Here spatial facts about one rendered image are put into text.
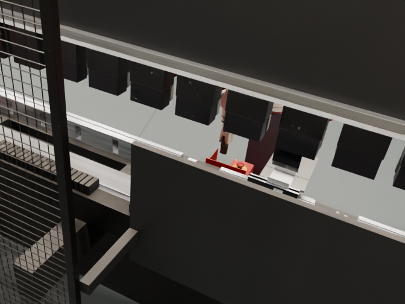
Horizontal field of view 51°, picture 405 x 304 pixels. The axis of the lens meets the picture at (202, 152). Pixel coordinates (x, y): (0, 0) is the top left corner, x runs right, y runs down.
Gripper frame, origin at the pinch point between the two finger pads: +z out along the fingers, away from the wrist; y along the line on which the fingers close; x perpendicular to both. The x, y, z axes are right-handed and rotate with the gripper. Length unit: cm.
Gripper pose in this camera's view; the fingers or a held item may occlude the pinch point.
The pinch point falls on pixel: (223, 149)
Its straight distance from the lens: 207.3
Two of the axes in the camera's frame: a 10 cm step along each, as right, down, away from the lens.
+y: 3.9, -3.9, 8.3
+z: -1.4, 8.7, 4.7
